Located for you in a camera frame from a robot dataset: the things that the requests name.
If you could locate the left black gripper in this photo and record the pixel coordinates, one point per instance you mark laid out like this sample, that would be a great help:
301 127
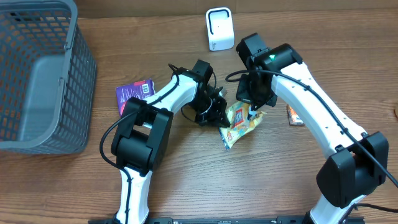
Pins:
219 117

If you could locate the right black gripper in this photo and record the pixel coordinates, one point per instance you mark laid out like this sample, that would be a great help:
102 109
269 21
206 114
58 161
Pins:
242 93

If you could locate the yellow snack bag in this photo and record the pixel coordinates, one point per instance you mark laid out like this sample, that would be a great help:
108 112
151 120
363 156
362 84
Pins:
242 121

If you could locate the small orange tissue pack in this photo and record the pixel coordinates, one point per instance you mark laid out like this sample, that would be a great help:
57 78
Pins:
294 118

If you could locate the purple red soft package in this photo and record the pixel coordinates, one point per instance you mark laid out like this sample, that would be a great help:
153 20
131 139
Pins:
141 90

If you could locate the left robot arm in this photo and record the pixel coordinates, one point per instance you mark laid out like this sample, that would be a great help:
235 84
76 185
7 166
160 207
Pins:
142 133

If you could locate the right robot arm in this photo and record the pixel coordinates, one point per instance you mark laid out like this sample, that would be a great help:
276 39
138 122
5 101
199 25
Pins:
356 162

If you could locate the white barcode scanner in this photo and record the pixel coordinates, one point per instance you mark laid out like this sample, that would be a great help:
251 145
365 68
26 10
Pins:
219 24

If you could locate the grey plastic mesh basket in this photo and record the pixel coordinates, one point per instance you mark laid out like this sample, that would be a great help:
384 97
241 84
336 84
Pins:
48 77

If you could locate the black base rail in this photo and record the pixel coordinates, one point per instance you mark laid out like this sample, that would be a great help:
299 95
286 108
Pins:
277 220

